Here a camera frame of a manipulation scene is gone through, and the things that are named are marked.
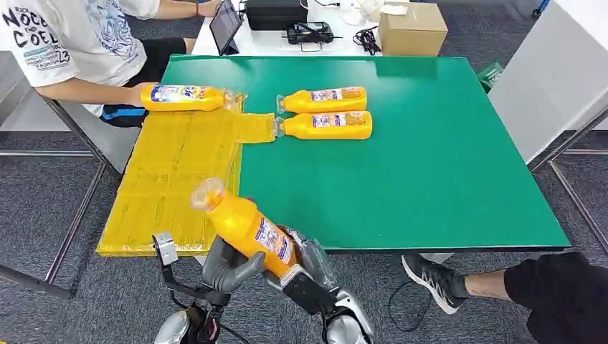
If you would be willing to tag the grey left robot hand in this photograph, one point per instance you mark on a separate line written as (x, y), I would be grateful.
(225, 270)

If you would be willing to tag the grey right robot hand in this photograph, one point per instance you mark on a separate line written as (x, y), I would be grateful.
(311, 289)

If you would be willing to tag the orange drink bottle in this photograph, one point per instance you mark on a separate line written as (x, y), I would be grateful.
(328, 126)
(242, 223)
(185, 97)
(328, 99)

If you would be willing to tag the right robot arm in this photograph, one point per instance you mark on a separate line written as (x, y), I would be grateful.
(351, 318)

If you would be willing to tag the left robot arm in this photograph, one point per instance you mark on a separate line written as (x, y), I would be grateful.
(168, 330)

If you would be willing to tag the yellow plastic sheet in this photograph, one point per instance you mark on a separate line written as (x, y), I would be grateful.
(171, 180)

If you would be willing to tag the green table mat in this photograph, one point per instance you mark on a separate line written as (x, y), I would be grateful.
(404, 180)

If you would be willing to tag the white table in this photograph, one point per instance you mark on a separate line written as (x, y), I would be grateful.
(551, 71)
(271, 42)

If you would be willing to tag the black tablet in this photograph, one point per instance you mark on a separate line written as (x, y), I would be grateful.
(225, 24)

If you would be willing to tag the person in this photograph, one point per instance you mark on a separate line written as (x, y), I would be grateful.
(560, 294)
(81, 42)

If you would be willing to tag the black box case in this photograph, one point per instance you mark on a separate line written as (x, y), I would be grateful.
(275, 14)

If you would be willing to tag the person's left hand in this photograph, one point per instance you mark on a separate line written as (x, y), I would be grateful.
(209, 7)

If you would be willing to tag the brown cardboard box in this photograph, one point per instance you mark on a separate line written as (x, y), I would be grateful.
(413, 33)

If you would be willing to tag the clear plastic wrap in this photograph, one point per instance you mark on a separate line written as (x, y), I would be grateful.
(352, 14)

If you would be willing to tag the green bag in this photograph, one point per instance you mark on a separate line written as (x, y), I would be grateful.
(491, 76)

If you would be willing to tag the white crumpled paper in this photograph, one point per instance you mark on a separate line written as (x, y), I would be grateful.
(392, 8)

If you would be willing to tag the blue metal leg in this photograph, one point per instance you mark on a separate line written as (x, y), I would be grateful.
(541, 7)

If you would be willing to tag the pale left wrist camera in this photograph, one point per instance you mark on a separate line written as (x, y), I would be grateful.
(165, 249)

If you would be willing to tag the metal table frame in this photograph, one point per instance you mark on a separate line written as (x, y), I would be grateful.
(76, 223)
(570, 190)

